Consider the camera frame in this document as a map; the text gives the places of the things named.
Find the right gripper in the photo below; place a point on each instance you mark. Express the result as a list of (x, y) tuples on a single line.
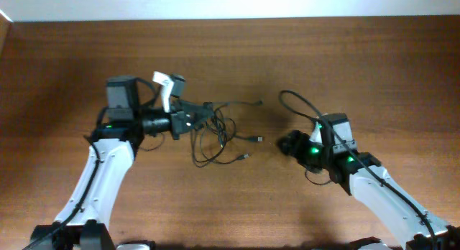
[(297, 146)]

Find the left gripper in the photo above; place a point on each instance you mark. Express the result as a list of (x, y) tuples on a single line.
[(178, 121)]

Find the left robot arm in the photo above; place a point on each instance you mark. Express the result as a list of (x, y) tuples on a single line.
[(120, 129)]

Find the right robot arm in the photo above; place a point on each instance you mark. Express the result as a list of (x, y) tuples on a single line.
[(331, 147)]

